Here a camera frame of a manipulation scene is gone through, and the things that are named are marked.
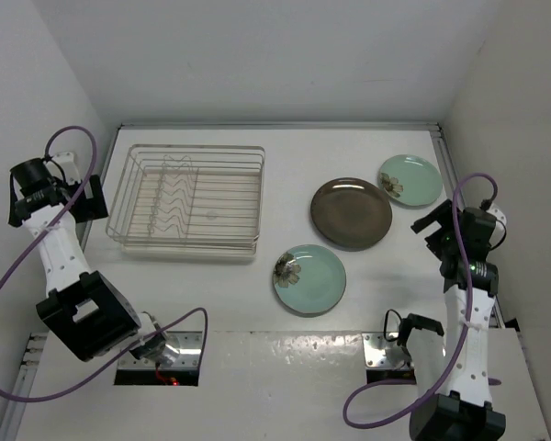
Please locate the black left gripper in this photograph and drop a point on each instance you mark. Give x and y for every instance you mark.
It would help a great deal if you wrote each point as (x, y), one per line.
(90, 209)

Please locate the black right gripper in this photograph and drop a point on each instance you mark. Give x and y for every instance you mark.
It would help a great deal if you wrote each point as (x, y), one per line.
(444, 212)

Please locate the small green floral plate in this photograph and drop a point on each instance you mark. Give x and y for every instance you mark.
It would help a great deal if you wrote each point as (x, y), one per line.
(410, 180)

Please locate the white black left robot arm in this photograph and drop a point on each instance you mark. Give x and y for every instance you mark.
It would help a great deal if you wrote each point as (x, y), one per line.
(82, 308)

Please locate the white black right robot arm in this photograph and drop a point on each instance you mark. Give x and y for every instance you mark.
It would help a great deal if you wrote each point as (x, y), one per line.
(451, 361)

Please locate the brown round plate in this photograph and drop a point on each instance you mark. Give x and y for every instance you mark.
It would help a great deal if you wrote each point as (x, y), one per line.
(351, 213)

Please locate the large green floral plate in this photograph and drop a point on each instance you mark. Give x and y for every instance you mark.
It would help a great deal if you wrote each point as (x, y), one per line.
(309, 279)

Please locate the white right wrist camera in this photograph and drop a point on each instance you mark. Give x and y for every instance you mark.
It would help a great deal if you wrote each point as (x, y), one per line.
(500, 231)

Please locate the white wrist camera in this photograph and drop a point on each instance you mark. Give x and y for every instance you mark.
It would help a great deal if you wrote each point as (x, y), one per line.
(500, 231)
(64, 166)

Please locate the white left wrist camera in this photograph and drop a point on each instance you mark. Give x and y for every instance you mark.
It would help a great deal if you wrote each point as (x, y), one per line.
(64, 166)

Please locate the wire dish rack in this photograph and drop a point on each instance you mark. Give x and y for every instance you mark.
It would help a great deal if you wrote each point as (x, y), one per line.
(189, 202)

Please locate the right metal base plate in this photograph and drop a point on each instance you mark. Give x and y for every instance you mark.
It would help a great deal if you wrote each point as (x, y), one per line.
(381, 352)

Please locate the metal base plate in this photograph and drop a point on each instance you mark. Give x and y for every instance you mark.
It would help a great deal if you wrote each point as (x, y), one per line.
(179, 349)
(381, 352)

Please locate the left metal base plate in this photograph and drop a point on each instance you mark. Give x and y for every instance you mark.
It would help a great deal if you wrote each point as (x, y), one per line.
(179, 349)

